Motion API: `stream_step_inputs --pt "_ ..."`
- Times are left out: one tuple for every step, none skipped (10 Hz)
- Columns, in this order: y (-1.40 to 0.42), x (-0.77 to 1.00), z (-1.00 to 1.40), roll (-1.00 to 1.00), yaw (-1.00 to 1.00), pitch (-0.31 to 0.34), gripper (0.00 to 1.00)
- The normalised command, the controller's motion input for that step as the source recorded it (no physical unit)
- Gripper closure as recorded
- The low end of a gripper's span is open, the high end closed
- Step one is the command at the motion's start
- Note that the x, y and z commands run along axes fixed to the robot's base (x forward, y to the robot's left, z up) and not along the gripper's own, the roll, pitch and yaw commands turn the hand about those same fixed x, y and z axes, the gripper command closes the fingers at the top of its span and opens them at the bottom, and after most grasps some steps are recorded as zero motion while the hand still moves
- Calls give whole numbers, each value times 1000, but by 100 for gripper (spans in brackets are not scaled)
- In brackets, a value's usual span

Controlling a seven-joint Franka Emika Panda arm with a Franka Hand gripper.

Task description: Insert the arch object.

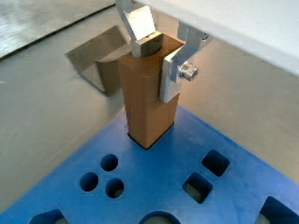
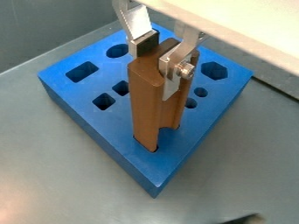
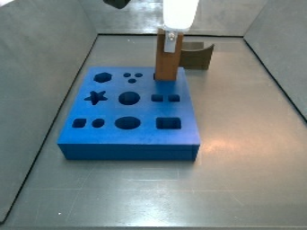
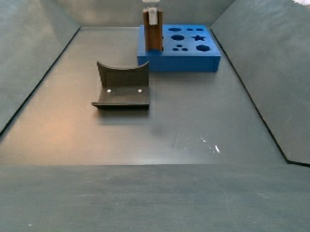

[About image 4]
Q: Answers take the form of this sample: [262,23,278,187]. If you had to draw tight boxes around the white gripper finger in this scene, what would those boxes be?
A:
[148,7,157,25]

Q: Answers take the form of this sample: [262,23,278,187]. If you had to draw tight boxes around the brown arch-shaped peg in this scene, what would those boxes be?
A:
[143,7,163,51]

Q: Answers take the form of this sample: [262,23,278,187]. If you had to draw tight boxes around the blue foam shape-sorting block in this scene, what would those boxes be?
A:
[136,24,222,73]

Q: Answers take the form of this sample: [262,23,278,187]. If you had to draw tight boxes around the dark grey curved holder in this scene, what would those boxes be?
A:
[92,63,149,109]

